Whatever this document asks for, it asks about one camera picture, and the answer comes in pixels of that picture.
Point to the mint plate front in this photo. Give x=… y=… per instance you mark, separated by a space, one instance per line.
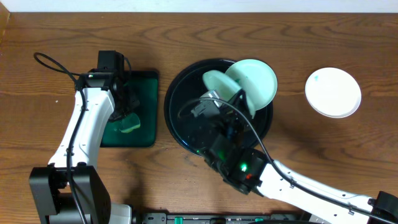
x=225 y=86

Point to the green sponge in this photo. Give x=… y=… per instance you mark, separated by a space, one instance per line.
x=130 y=123

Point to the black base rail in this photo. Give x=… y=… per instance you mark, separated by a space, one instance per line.
x=164 y=218

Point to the black round tray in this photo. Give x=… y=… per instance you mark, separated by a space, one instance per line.
x=187 y=85

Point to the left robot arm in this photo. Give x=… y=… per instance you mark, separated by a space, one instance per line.
x=69 y=189

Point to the mint plate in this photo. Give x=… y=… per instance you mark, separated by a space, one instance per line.
x=225 y=86
x=257 y=79

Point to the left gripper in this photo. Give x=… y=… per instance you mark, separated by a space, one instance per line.
x=125 y=109

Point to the white plate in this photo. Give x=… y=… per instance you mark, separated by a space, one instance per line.
x=333 y=92

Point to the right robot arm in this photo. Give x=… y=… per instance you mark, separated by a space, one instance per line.
x=249 y=170

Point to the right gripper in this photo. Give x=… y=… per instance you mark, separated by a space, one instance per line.
x=237 y=114

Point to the black rectangular water tray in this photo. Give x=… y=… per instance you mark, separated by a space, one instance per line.
x=145 y=85

